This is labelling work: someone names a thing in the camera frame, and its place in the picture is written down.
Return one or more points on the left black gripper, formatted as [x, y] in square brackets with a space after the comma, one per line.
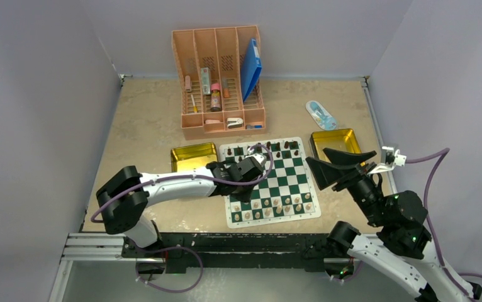
[245, 197]

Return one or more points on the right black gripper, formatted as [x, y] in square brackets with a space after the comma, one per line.
[344, 170]

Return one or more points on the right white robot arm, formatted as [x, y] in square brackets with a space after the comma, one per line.
[409, 254]

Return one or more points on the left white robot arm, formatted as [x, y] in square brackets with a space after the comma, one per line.
[123, 199]

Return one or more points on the green white chess board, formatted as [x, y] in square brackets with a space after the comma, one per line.
[289, 177]

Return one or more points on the right gold tin tray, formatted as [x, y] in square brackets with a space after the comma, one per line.
[343, 140]

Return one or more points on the gold tin tray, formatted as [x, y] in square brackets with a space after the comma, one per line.
[343, 140]
[192, 156]

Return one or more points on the white stapler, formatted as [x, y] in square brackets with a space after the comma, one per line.
[233, 123]

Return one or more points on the blue white packaged item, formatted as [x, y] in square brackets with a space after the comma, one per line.
[321, 116]

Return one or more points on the left gold tin tray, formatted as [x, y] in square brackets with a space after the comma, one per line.
[192, 156]

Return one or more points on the brown bottle pink cap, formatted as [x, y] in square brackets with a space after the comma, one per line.
[215, 101]

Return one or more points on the blue folder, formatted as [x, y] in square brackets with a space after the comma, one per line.
[250, 69]

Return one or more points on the white green box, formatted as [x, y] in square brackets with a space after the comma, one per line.
[205, 81]

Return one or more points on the pink desk organizer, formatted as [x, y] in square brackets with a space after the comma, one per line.
[218, 71]

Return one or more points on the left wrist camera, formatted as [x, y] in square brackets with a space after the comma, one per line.
[261, 159]

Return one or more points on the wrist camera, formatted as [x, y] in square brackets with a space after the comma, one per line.
[390, 158]
[261, 159]

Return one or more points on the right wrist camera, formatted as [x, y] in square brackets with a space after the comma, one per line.
[390, 158]

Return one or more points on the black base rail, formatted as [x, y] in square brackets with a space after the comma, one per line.
[308, 251]

